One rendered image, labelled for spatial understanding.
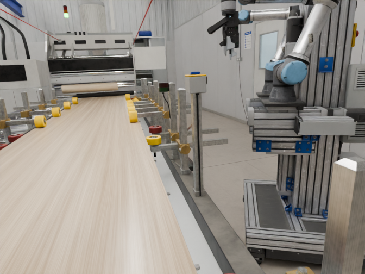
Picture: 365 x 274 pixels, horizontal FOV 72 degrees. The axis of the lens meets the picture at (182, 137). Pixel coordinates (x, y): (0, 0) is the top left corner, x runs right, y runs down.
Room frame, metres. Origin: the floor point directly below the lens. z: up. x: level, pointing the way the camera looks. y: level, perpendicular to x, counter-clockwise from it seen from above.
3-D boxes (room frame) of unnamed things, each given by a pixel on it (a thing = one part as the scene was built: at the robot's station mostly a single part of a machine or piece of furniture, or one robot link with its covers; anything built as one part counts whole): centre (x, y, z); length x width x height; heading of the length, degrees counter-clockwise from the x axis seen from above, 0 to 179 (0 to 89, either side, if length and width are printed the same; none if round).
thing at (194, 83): (1.03, -0.06, 1.18); 0.07 x 0.07 x 0.08; 13
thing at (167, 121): (1.77, 0.11, 0.87); 0.03 x 0.03 x 0.48; 13
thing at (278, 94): (1.50, -0.60, 1.09); 0.15 x 0.15 x 0.10
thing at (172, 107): (1.53, 0.05, 0.93); 0.03 x 0.03 x 0.48; 13
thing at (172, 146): (1.33, -0.04, 0.84); 0.43 x 0.03 x 0.04; 103
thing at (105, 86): (3.95, 1.15, 1.05); 1.43 x 0.12 x 0.12; 103
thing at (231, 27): (1.40, -0.27, 1.46); 0.09 x 0.08 x 0.12; 77
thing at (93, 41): (4.23, 1.22, 0.95); 1.65 x 0.70 x 1.90; 103
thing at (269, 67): (1.99, -0.71, 1.21); 0.13 x 0.12 x 0.14; 160
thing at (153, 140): (1.29, 0.15, 0.85); 0.08 x 0.08 x 0.11
